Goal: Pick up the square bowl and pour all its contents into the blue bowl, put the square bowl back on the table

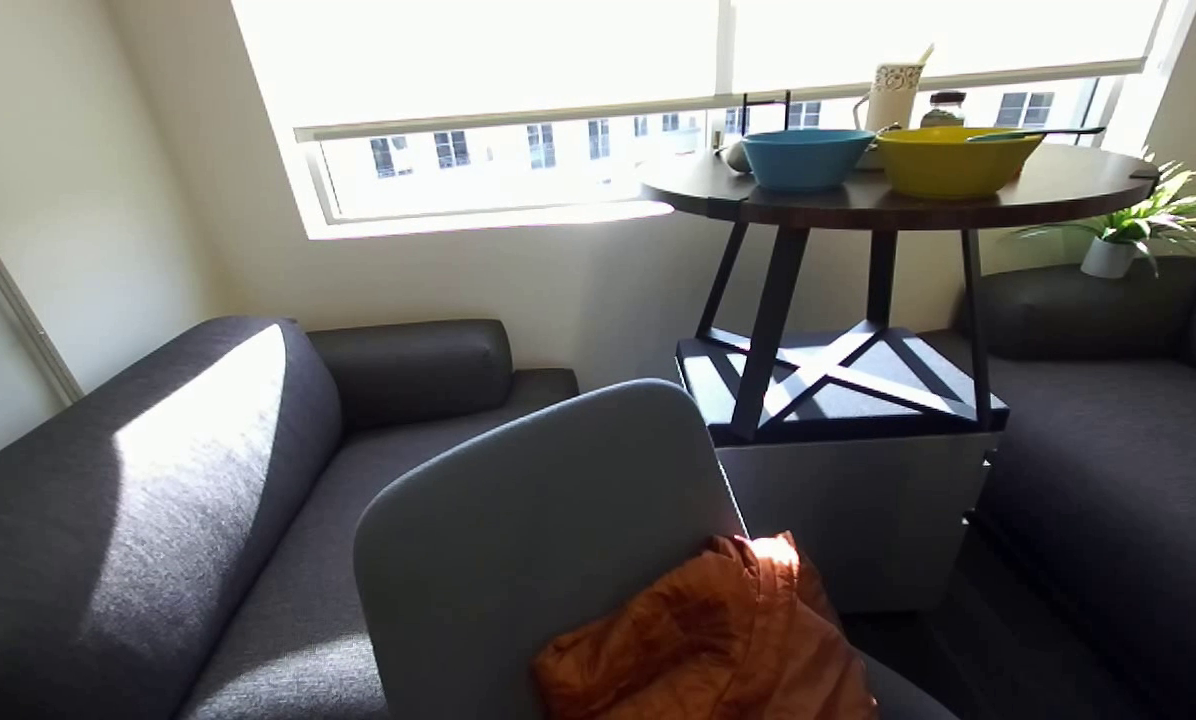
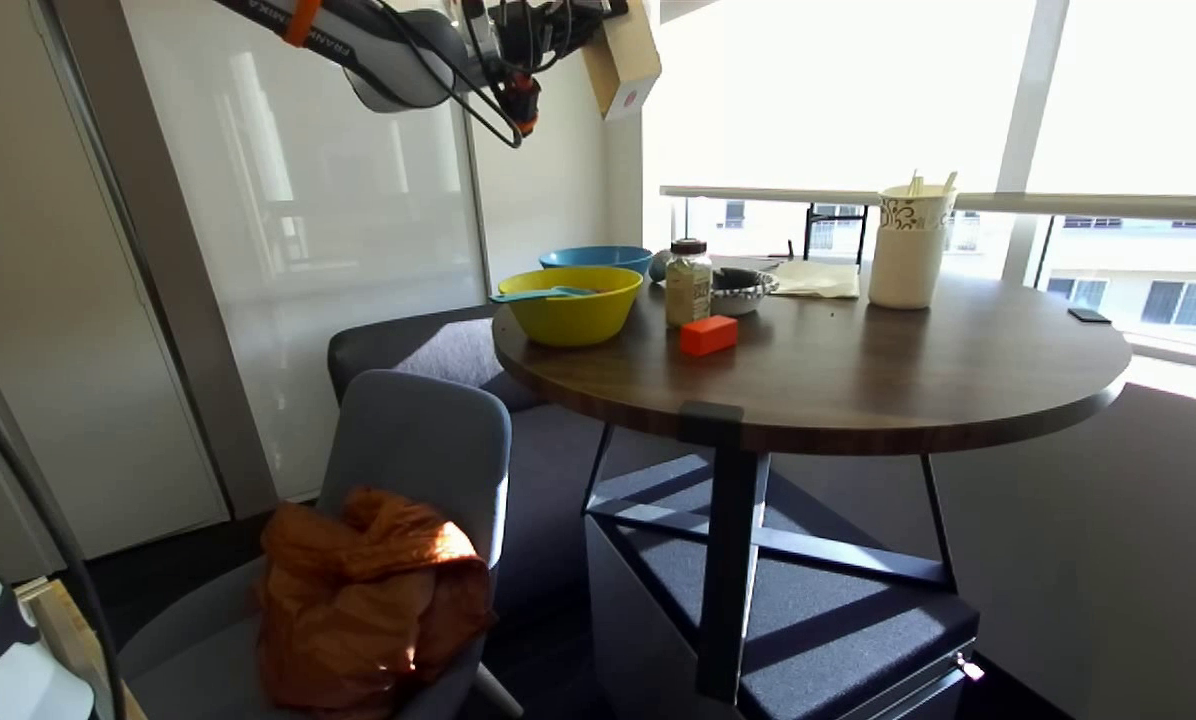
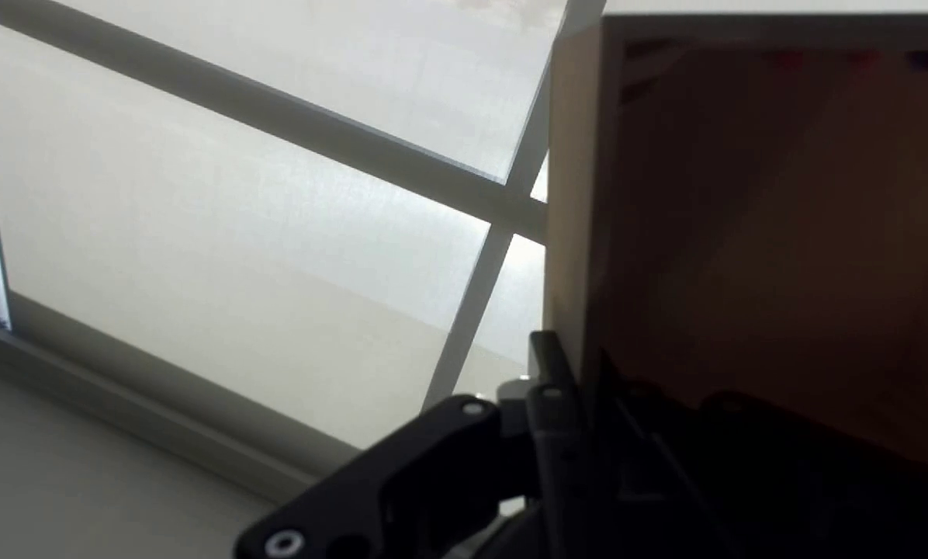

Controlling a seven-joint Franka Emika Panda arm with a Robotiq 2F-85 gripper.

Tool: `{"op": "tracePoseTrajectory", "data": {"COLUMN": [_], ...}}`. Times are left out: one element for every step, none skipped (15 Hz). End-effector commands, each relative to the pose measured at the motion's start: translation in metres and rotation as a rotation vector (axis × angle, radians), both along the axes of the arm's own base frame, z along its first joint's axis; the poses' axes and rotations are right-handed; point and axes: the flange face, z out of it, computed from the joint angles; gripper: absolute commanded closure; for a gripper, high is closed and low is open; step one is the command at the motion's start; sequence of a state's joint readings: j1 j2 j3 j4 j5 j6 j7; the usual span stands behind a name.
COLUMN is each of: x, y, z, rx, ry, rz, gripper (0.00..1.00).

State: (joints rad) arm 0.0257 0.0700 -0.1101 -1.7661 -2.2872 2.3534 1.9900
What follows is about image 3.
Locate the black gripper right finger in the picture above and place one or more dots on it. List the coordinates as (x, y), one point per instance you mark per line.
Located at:
(794, 499)

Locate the brown cardboard box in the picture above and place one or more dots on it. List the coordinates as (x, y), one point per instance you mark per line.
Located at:
(773, 207)

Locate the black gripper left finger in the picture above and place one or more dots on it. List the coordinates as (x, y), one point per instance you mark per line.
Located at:
(560, 455)

